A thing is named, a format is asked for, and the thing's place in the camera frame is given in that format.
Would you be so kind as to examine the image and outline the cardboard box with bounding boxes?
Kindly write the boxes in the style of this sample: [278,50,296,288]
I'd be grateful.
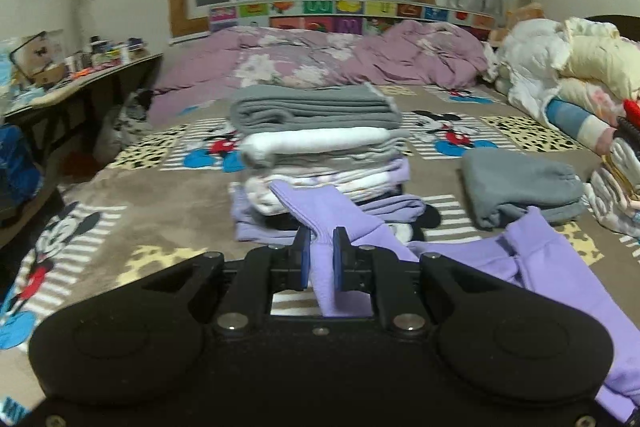
[10,31,67,89]

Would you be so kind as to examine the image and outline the pile of cream bedding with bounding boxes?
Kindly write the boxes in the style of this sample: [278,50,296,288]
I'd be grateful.
[482,14,640,154]

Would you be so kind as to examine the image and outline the stack of pale folded clothes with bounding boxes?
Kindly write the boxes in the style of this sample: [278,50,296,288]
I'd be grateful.
[229,84,427,244]

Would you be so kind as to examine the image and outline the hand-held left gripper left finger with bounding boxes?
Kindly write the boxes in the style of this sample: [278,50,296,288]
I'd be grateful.
[142,227,313,337]

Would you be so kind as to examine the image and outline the pile of small desk items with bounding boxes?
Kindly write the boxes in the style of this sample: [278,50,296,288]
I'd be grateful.
[65,36,152,76]

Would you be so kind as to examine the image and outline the brown plush toy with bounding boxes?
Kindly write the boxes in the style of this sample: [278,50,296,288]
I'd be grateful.
[489,3,545,44]

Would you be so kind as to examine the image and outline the grey folded pants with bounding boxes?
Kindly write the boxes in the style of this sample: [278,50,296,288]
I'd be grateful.
[460,148,587,230]

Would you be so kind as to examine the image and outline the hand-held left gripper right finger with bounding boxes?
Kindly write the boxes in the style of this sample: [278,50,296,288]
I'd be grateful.
[332,228,506,337]

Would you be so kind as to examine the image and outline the colourful alphabet headboard panel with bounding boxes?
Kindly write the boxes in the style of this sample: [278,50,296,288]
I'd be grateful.
[207,0,497,41]

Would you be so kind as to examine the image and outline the purple sweatshirt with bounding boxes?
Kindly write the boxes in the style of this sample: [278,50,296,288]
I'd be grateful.
[270,179,640,424]

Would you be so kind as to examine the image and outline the dark wooden desk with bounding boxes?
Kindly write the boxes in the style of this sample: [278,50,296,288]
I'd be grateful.
[0,52,164,228]

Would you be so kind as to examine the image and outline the black and white bag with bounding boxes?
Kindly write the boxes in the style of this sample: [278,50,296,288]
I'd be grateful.
[94,89,154,164]

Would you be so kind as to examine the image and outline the blue bag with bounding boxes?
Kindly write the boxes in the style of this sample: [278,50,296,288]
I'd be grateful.
[0,124,42,204]

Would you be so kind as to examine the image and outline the pink floral duvet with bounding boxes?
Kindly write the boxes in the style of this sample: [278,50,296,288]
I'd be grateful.
[149,19,489,124]

